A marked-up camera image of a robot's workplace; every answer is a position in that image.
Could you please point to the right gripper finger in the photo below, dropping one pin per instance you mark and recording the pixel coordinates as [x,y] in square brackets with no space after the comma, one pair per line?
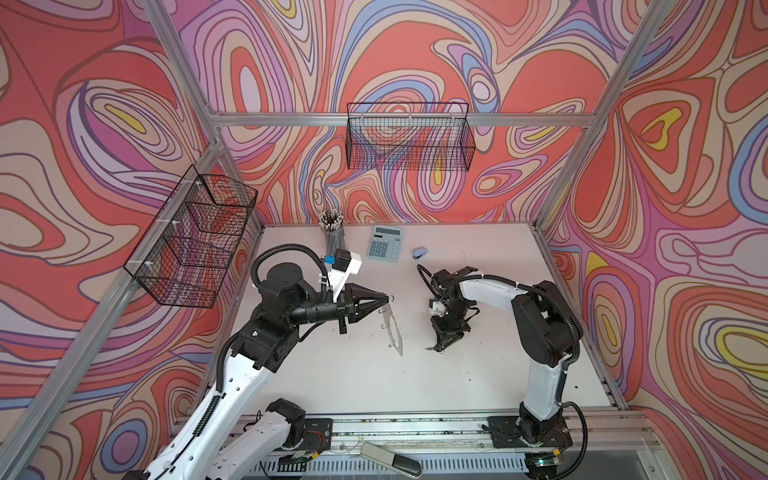
[438,346]
[447,341]

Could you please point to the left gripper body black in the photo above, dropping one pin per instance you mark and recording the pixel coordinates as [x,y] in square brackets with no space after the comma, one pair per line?
[342,311]

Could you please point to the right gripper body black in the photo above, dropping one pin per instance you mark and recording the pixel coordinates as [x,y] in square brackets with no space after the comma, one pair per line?
[453,321]

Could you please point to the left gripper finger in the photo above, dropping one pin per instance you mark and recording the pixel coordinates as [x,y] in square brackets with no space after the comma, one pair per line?
[359,293]
[367,306]

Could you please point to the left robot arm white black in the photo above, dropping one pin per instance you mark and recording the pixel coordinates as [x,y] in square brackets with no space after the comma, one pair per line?
[297,288]

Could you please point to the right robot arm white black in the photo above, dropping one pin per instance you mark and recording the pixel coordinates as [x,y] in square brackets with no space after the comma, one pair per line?
[547,329]

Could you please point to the small blue stapler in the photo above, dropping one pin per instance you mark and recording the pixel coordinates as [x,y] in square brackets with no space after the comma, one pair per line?
[419,252]

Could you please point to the teal calculator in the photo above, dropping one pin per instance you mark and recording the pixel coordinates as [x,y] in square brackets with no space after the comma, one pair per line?
[385,243]

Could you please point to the pencil cup with pencils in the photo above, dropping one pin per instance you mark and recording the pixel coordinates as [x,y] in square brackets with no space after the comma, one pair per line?
[331,223]

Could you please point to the grey foot pedal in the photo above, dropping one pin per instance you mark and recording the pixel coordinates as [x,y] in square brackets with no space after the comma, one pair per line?
[395,462]

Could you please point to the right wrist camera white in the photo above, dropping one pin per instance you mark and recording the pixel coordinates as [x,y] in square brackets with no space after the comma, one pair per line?
[436,307]

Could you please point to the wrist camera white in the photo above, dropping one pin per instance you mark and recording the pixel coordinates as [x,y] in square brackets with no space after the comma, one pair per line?
[341,265]
[436,307]

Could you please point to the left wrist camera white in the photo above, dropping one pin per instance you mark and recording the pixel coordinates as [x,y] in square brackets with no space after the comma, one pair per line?
[341,265]

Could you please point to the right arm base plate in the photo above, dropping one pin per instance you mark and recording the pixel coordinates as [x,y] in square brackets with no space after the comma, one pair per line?
[516,432]

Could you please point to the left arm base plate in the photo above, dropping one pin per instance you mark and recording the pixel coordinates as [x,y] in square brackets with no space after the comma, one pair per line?
[313,436]

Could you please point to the black wire basket back wall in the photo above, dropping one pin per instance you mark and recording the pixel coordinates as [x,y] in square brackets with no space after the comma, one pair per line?
[409,136]

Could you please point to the black wire basket wall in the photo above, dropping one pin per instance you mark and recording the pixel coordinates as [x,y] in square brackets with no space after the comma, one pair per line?
[200,227]
[409,136]

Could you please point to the black wire basket left wall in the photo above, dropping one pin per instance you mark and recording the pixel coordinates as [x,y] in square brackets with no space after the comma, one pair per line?
[200,227]

